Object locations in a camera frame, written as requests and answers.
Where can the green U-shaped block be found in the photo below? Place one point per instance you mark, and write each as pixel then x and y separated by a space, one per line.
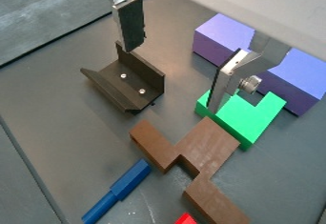
pixel 242 119

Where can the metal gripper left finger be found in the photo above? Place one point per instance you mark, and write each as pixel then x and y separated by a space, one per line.
pixel 130 18

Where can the red peg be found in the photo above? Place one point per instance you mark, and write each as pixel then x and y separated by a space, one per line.
pixel 186 219

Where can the blue peg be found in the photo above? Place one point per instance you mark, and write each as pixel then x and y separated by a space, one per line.
pixel 119 191

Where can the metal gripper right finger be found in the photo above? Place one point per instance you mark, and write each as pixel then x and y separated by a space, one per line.
pixel 238 74

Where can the brown T-shaped block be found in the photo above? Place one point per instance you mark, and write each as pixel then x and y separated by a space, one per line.
pixel 202 151

